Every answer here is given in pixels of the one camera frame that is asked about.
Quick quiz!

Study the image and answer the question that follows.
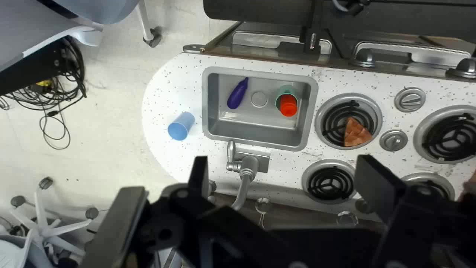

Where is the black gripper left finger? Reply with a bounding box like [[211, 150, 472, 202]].
[[189, 154, 213, 199]]

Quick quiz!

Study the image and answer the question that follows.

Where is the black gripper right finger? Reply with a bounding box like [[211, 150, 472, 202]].
[[354, 153, 414, 220]]

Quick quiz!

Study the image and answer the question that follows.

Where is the brown toy pizza slice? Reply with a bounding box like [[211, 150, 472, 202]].
[[342, 116, 375, 148]]

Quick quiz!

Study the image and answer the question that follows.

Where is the grey stove knob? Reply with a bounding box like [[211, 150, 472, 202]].
[[378, 128, 409, 153], [393, 86, 427, 114]]

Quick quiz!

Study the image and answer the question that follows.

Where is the black coil stove burner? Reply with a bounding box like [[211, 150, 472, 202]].
[[300, 159, 360, 203], [400, 171, 457, 199], [414, 104, 476, 163], [314, 93, 384, 150]]

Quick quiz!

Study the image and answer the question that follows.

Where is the grey toy sink basin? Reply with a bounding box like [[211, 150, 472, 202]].
[[199, 65, 318, 153]]

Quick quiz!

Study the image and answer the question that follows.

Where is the grey toy faucet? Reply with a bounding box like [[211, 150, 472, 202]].
[[225, 139, 272, 212]]

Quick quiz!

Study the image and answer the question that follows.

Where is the blue plastic cup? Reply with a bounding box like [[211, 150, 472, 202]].
[[167, 110, 196, 142]]

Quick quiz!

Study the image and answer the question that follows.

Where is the white speckled toy kitchen counter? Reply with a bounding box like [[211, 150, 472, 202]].
[[141, 50, 476, 200]]

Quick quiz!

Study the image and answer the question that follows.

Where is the purple toy eggplant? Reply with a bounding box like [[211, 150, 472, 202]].
[[226, 75, 250, 110]]

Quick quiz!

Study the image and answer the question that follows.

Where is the grey caster leg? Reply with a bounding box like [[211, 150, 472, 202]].
[[137, 0, 165, 49]]

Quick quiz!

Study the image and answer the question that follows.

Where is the white office chair base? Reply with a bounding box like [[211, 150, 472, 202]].
[[9, 175, 109, 268]]

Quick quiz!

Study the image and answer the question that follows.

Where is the grey desk panel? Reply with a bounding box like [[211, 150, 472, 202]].
[[0, 0, 106, 71]]

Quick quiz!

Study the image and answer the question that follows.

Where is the black floor cable bundle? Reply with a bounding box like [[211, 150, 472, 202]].
[[0, 35, 88, 151]]

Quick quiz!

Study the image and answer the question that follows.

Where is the black mounting frame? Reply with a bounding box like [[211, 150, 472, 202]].
[[202, 0, 476, 44]]

